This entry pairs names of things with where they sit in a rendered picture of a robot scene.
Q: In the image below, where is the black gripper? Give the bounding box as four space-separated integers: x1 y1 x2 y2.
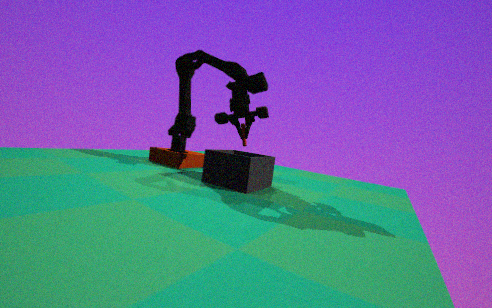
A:
214 94 269 140

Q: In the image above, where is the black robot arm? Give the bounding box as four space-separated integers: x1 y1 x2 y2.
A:
168 50 269 153

